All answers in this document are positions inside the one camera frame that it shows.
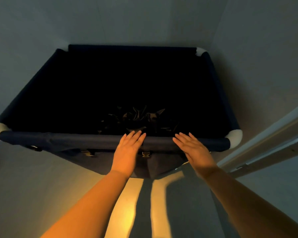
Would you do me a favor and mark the person's left hand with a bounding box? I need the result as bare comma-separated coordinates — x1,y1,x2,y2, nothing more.
110,130,147,178

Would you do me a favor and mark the person's right hand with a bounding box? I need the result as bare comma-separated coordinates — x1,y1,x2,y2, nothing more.
173,132,218,179

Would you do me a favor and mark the person's left forearm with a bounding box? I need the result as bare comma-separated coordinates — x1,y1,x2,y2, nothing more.
40,170,130,238

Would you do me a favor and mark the person's right forearm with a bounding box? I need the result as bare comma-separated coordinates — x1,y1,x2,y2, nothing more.
203,167,298,238

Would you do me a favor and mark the pile of dark clothes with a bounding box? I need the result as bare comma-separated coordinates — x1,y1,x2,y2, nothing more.
98,105,180,137

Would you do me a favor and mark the dark blue fabric laundry hamper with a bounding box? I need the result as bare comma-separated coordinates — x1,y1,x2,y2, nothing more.
0,44,243,180

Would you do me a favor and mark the white door frame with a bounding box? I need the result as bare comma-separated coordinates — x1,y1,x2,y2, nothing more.
217,100,298,179

